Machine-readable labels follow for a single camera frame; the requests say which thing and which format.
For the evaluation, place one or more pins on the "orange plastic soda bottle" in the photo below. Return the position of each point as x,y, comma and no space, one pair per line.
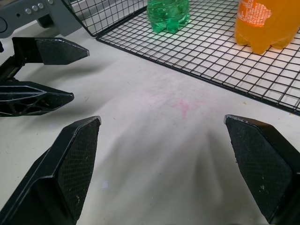
260,25

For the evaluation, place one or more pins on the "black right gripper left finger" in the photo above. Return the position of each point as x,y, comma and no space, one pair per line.
70,168

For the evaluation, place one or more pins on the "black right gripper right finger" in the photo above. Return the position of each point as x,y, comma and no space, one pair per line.
262,161

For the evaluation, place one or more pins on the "green plastic soda bottle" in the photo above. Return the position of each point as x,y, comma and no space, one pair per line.
167,16

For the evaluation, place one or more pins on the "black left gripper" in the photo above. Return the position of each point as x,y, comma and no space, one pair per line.
9,69

